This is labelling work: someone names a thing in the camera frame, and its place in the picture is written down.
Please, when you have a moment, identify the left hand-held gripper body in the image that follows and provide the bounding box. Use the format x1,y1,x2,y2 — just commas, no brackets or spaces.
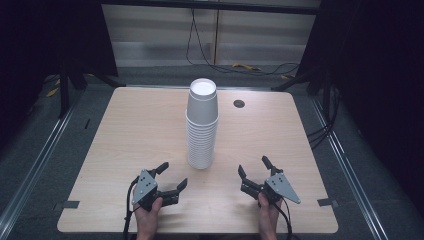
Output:
131,168,163,212

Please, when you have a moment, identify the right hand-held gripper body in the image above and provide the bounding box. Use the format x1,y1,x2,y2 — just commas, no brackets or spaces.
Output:
257,172,302,205

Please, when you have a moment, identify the stack of white paper cups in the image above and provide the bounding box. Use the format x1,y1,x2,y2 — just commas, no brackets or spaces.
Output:
185,77,220,170

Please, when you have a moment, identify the person's right hand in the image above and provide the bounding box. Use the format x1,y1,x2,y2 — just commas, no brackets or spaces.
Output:
257,192,283,233

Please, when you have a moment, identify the person's left hand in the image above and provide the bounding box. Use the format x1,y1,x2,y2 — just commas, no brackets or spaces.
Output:
133,197,164,235

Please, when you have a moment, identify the black stand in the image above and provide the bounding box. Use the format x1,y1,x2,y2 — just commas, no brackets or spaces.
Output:
270,65,335,98
57,61,127,120

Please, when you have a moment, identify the long yellow tape piece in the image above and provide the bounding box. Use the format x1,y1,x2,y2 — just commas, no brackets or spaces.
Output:
231,62,263,72

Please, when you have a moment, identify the black curtain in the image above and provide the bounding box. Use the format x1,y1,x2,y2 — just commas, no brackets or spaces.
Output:
295,0,424,216
0,0,120,151

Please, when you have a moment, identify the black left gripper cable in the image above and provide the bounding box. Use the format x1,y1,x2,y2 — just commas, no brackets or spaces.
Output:
122,176,140,240

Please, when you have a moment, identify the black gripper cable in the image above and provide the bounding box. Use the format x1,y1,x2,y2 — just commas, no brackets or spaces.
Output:
122,176,140,240
273,197,295,240

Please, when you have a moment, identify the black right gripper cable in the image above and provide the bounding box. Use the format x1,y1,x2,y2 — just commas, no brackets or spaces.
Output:
273,197,295,240

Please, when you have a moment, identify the bundle of black floor cables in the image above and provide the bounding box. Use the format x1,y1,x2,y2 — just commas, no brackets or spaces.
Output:
305,83,342,151

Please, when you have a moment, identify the metal floor rail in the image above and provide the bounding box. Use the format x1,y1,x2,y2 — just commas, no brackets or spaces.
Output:
309,96,392,240
0,99,78,232

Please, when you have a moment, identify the thin black wall cable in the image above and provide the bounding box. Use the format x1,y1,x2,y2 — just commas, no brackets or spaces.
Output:
185,8,301,77

